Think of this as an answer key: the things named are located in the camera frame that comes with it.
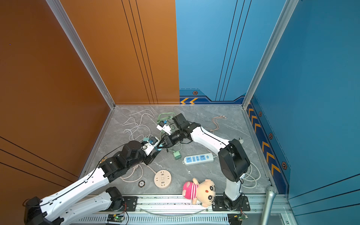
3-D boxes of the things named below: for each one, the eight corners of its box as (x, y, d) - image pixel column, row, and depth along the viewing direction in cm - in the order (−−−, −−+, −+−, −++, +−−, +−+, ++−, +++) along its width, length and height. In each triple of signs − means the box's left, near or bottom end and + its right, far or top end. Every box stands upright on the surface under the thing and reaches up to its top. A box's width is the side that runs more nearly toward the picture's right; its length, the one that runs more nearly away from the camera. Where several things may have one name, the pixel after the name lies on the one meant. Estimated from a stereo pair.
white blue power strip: (183, 166, 88) (183, 164, 86) (182, 158, 91) (182, 156, 89) (214, 161, 90) (214, 160, 88) (211, 154, 93) (212, 152, 91)
